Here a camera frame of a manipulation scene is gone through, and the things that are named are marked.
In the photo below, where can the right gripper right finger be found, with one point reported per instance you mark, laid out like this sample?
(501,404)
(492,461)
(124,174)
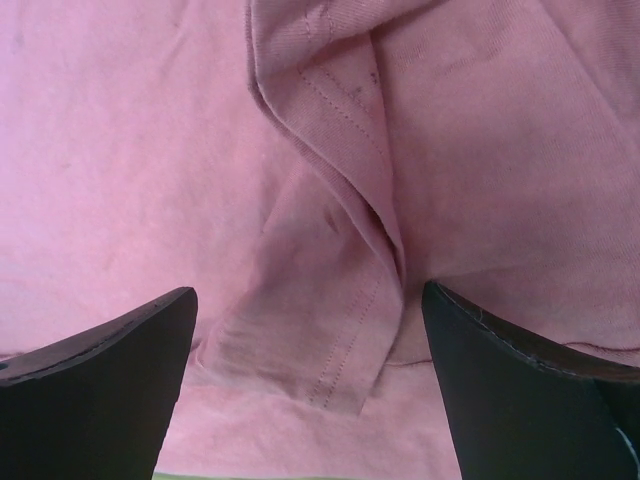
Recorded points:
(520,406)

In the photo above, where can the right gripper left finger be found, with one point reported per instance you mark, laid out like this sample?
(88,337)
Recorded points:
(98,404)

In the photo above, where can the red t-shirt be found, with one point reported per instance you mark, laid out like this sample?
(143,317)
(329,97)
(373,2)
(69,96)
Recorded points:
(307,166)

